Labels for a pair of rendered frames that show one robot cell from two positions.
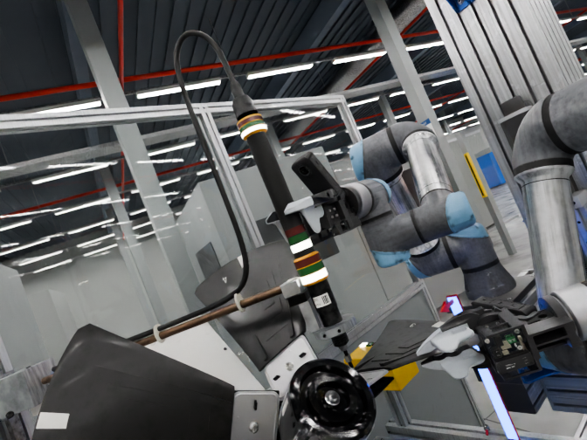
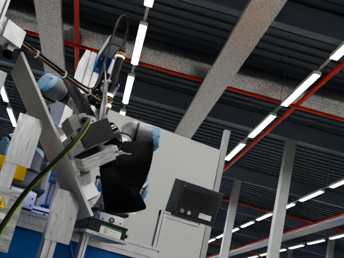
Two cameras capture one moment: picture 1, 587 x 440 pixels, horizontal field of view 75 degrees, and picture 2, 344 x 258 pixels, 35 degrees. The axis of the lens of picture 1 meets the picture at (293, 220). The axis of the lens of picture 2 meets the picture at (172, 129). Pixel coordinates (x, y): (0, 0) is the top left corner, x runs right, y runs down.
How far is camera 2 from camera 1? 2.33 m
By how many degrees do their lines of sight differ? 69
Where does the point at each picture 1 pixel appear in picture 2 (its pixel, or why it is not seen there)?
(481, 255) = (38, 166)
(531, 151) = (128, 131)
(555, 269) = not seen: hidden behind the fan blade
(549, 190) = not seen: hidden behind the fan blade
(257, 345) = (82, 108)
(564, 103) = (144, 126)
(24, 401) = (18, 41)
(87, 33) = not seen: outside the picture
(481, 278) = (31, 175)
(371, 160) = (57, 87)
